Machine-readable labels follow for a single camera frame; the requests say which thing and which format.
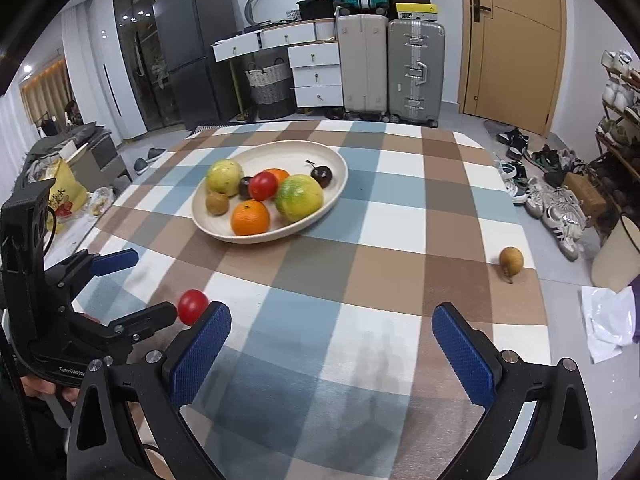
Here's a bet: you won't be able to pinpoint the beige suitcase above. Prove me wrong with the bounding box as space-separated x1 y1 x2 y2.
336 14 388 116

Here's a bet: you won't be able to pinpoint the yellow snack bag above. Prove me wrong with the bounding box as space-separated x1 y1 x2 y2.
47 159 88 232

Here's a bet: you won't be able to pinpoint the large orange tangerine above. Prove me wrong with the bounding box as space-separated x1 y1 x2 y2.
230 200 270 236

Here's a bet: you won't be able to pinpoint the white plastic bag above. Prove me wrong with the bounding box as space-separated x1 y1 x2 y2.
580 286 636 364

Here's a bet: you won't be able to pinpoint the brown small pear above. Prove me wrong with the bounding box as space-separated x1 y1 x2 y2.
498 246 524 284

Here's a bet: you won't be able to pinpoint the white drawer desk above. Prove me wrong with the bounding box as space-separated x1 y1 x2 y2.
213 18 344 108

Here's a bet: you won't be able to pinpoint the dark cherry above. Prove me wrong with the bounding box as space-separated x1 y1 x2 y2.
306 160 333 188

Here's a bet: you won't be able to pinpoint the checkered tablecloth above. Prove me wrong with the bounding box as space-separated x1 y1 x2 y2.
75 122 550 479

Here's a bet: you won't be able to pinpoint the brown longan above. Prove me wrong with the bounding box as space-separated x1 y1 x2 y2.
205 192 230 217

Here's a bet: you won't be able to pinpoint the left hand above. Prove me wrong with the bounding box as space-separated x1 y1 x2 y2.
21 375 79 405

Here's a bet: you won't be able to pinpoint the wooden shoe rack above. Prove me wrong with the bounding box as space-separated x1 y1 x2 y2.
589 50 639 237

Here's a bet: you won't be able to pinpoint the cardboard box on floor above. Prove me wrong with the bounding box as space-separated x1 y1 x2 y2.
563 172 608 221

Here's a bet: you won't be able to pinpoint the red tomato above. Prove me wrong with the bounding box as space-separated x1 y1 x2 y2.
177 289 209 326
248 171 279 202

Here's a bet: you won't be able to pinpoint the purple bag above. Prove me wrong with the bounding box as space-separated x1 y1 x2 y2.
630 275 640 344

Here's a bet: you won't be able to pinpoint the grey slippers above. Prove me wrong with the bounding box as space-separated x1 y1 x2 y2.
134 148 166 176

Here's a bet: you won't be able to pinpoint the white bucket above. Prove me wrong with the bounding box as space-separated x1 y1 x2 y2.
591 214 640 292

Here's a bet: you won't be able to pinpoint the wooden door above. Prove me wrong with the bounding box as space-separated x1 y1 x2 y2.
459 0 566 136

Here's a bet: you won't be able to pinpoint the woven laundry basket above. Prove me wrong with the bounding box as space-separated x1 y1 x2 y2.
245 58 297 120

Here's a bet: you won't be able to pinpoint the silver suitcase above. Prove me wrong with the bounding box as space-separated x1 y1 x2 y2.
387 18 446 128

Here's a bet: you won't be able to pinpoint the black refrigerator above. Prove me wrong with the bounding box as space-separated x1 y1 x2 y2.
153 0 240 129

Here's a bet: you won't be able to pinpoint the small orange tangerine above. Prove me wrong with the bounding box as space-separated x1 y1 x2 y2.
266 168 290 183

